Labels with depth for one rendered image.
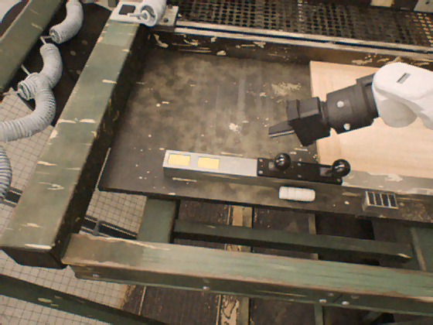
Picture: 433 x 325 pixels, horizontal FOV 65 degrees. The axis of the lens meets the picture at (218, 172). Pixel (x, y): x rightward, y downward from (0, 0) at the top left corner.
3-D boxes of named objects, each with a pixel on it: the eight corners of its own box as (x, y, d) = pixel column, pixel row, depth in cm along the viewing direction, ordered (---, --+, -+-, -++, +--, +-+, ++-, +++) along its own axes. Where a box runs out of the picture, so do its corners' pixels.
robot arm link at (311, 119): (285, 123, 67) (349, 104, 62) (284, 90, 73) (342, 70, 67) (305, 159, 76) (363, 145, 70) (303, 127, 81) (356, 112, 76)
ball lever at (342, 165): (330, 181, 81) (352, 177, 68) (315, 179, 81) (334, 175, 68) (332, 165, 82) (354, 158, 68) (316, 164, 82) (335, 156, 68)
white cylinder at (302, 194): (278, 200, 81) (311, 204, 81) (281, 194, 79) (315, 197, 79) (278, 189, 83) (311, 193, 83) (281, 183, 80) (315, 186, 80)
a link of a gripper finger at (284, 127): (269, 127, 78) (295, 119, 75) (268, 138, 76) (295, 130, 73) (266, 123, 77) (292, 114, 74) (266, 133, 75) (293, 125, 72)
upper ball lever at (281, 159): (280, 176, 81) (293, 170, 68) (264, 174, 81) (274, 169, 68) (281, 160, 82) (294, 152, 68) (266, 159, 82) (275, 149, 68)
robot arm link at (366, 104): (361, 142, 71) (424, 127, 66) (349, 110, 63) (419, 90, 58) (353, 103, 77) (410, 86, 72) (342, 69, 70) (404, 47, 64)
